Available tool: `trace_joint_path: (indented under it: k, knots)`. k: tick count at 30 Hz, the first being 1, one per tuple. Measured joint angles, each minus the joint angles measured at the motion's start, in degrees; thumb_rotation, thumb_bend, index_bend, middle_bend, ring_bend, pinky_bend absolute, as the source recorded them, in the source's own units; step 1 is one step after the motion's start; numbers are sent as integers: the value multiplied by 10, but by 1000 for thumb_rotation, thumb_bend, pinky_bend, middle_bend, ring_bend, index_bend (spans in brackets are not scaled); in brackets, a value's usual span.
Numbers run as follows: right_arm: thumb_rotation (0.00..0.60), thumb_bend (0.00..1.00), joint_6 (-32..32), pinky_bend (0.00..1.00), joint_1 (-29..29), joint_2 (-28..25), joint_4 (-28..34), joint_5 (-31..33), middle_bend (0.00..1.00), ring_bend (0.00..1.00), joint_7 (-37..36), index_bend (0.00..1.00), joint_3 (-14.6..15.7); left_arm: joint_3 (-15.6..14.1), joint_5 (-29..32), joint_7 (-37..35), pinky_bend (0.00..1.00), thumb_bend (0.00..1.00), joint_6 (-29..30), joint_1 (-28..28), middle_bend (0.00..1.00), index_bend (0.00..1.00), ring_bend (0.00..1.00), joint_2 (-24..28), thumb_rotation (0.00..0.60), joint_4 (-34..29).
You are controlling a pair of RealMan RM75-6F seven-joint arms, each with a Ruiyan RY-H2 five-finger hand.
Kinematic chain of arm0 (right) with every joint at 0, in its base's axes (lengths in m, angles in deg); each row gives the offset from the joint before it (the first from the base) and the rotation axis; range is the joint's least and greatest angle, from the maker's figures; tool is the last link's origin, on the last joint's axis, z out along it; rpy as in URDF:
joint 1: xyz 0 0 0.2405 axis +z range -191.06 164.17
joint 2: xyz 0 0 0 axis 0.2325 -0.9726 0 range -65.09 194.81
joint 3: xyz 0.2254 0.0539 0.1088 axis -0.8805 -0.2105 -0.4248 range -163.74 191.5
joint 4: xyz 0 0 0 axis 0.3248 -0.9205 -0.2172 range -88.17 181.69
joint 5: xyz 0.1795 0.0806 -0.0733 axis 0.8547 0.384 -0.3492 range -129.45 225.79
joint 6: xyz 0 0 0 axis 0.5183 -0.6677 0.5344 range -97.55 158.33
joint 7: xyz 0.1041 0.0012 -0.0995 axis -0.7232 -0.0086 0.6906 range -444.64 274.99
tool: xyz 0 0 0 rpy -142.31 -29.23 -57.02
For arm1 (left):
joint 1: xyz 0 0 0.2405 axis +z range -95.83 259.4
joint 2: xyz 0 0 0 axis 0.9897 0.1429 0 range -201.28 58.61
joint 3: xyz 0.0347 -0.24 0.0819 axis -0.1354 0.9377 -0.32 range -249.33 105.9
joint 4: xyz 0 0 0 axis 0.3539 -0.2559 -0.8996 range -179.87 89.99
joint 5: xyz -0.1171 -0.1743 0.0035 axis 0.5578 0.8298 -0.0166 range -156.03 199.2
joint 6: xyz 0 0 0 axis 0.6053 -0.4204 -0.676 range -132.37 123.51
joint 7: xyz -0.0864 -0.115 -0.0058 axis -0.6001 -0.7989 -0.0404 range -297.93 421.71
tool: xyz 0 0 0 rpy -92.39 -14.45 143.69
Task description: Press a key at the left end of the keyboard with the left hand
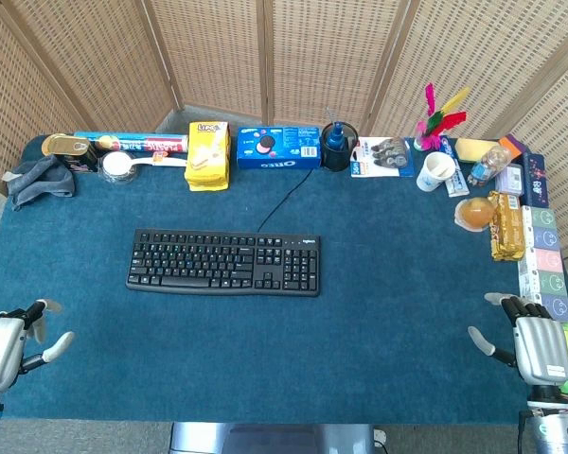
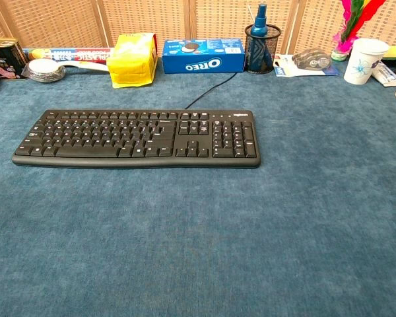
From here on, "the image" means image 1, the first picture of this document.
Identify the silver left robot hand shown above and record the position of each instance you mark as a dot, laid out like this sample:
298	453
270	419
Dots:
0	347

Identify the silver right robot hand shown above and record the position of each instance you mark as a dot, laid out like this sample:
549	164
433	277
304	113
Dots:
542	347

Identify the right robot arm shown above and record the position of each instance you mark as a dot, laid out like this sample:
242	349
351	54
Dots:
551	425

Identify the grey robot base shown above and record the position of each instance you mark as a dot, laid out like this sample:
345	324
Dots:
274	440

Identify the pastel smiley face box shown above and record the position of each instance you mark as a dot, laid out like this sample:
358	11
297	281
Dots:
544	260

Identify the gold biscuit pack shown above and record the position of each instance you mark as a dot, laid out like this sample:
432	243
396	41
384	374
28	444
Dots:
507	232

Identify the orange fruit jelly cup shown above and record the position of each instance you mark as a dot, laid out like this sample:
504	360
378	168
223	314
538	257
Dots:
475	213

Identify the dark blue long box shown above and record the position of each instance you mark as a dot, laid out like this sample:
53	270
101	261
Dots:
536	179

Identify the grey folded cloth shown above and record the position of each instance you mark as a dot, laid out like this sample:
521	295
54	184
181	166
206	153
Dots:
40	182

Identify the lavender small box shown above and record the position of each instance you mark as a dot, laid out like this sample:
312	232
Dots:
509	179

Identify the toothpaste box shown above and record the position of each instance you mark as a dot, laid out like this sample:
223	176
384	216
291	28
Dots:
456	182

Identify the small clear plastic bottle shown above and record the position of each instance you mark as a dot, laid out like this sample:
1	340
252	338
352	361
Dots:
487	165

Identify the orange purple small box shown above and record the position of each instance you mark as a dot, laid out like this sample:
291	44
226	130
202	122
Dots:
512	145

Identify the white paper cup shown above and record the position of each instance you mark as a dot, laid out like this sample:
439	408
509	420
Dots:
433	172

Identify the black gold luncheon meat can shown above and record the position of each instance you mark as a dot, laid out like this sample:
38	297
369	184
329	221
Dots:
76	153

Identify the yellow sponge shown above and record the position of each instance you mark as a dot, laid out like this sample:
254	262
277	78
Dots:
471	150

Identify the black computer keyboard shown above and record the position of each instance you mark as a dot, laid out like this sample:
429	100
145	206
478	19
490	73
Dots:
194	262

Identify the plastic wrap box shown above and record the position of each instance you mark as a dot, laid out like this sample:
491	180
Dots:
132	142

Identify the correction tape blister pack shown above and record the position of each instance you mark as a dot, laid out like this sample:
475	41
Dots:
383	158

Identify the colourful feather shuttlecock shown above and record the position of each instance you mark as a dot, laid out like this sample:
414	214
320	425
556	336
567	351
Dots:
438	123

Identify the blue table mat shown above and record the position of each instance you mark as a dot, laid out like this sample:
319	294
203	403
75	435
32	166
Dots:
284	354

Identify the black mesh pen holder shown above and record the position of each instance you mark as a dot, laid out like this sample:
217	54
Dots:
338	158

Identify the yellow wafer pack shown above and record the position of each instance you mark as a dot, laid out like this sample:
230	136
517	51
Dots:
208	158

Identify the blue spray bottle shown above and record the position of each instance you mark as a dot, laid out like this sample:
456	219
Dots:
335	137

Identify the blue Oreo box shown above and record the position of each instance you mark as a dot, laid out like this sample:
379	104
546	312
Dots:
277	151

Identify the wicker folding screen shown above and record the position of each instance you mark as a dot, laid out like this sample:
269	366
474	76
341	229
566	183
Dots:
312	57

